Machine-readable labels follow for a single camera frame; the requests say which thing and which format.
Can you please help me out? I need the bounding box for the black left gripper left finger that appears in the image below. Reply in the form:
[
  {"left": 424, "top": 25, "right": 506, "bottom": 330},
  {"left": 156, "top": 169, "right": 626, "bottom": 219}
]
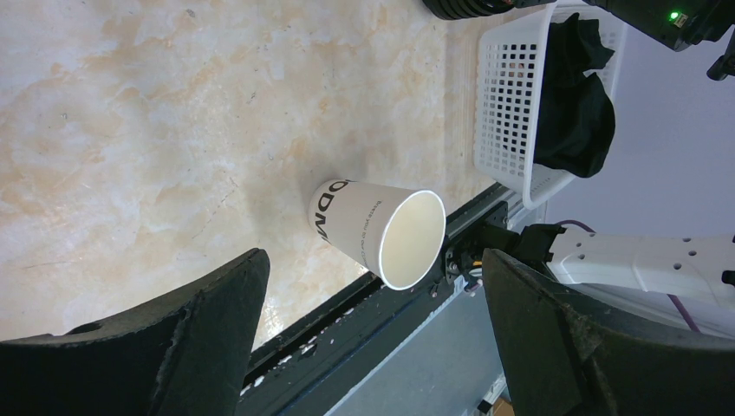
[{"left": 1, "top": 249, "right": 270, "bottom": 415}]

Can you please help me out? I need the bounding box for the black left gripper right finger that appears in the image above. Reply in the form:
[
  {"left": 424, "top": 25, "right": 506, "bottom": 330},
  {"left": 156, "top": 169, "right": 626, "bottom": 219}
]
[{"left": 482, "top": 249, "right": 734, "bottom": 415}]

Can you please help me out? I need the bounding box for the white paper cup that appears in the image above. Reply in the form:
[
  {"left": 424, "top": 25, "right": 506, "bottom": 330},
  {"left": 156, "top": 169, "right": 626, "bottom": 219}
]
[{"left": 308, "top": 179, "right": 446, "bottom": 290}]

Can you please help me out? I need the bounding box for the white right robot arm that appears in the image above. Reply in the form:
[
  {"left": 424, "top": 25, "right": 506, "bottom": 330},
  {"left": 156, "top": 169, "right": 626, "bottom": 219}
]
[{"left": 547, "top": 3, "right": 734, "bottom": 340}]

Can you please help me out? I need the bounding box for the black cloth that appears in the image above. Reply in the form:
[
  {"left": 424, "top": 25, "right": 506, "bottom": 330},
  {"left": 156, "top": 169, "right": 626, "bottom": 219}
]
[{"left": 534, "top": 13, "right": 615, "bottom": 178}]

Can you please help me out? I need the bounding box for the white plastic basket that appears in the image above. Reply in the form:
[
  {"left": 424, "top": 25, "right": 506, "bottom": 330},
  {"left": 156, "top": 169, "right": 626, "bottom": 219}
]
[{"left": 473, "top": 1, "right": 628, "bottom": 210}]

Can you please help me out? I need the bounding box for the stack of black lids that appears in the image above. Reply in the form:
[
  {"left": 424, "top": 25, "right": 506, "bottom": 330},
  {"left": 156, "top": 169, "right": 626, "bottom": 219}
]
[{"left": 422, "top": 0, "right": 514, "bottom": 21}]

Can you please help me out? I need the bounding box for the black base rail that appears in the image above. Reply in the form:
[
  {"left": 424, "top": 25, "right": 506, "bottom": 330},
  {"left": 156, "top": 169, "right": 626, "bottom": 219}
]
[{"left": 235, "top": 183, "right": 567, "bottom": 416}]

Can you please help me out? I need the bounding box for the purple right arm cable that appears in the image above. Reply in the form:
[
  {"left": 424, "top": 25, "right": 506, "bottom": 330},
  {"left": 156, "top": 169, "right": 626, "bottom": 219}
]
[{"left": 554, "top": 219, "right": 703, "bottom": 335}]

